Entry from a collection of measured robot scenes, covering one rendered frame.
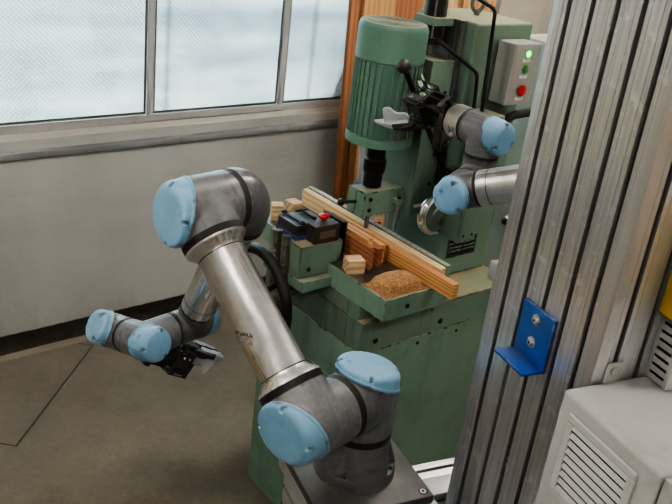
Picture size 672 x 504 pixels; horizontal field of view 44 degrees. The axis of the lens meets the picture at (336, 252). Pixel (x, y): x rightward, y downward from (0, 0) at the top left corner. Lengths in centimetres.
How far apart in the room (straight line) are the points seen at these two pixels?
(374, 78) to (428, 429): 106
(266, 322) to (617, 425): 59
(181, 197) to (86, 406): 181
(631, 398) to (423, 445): 144
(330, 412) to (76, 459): 164
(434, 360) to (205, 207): 112
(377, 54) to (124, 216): 160
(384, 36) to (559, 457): 119
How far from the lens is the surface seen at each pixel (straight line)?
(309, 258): 210
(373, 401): 143
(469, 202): 168
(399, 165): 226
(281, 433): 137
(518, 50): 222
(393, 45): 205
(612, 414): 113
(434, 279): 209
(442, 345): 236
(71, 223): 327
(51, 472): 286
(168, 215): 144
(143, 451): 292
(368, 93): 209
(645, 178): 107
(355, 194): 221
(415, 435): 249
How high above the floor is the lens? 181
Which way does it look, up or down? 24 degrees down
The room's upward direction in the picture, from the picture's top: 7 degrees clockwise
